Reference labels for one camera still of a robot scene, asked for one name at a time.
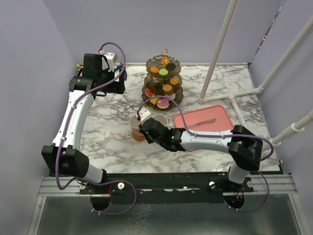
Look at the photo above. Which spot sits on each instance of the pink mug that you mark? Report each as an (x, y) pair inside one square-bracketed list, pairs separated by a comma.
[(134, 124)]

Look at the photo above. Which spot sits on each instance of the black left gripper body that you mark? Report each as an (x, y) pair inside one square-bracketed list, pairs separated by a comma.
[(110, 87)]

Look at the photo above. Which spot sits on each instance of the green macaron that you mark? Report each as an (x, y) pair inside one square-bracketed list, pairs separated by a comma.
[(163, 72)]

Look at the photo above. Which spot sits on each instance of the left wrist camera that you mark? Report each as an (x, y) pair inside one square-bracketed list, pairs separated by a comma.
[(108, 60)]

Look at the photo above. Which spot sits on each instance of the pink serving tray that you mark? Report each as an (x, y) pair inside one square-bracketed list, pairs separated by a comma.
[(222, 126)]

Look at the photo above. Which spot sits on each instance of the orange waffle biscuit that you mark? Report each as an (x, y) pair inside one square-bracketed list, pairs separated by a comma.
[(174, 81)]

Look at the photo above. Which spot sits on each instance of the red frosted donut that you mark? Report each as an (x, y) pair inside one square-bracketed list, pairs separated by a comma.
[(149, 93)]

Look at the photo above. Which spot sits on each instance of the round wooden coaster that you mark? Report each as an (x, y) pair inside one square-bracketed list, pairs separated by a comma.
[(137, 137)]

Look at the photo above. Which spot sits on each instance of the yellow cake slice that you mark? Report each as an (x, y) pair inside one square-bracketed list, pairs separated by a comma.
[(154, 100)]

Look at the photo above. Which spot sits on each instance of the black sandwich cookie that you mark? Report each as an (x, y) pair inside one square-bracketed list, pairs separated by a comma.
[(170, 66)]

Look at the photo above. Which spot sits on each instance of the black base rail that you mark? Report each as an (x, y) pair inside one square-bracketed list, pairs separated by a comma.
[(166, 188)]

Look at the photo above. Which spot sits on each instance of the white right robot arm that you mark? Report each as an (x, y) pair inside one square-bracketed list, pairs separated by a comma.
[(244, 147)]

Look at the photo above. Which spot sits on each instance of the orange flower cookie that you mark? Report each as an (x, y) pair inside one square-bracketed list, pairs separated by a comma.
[(165, 61)]

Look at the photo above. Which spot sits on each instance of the white chocolate-striped donut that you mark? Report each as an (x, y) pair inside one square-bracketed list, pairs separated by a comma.
[(172, 96)]

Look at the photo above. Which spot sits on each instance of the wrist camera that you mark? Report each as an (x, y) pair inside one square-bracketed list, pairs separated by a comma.
[(108, 60), (143, 115)]

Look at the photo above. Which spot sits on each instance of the pink frosted donut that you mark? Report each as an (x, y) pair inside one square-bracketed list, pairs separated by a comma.
[(163, 103)]

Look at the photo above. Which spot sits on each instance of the chocolate chip cookie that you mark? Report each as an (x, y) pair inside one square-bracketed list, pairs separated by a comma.
[(154, 70)]

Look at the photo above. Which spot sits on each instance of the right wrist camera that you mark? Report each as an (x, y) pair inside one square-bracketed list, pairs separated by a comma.
[(143, 115)]

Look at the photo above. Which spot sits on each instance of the green mug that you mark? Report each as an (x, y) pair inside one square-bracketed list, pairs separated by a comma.
[(161, 118)]

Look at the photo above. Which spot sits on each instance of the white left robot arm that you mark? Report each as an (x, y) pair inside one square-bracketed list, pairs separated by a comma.
[(63, 157)]

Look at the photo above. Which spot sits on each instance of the metal serving tongs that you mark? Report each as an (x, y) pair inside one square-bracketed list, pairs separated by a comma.
[(203, 122)]

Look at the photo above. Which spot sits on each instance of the orange jam biscuit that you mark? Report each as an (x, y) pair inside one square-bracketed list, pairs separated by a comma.
[(167, 87)]

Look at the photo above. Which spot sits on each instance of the three-tier grey cake stand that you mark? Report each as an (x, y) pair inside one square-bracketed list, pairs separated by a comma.
[(154, 81)]

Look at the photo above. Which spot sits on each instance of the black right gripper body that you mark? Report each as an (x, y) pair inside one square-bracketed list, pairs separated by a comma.
[(161, 142)]

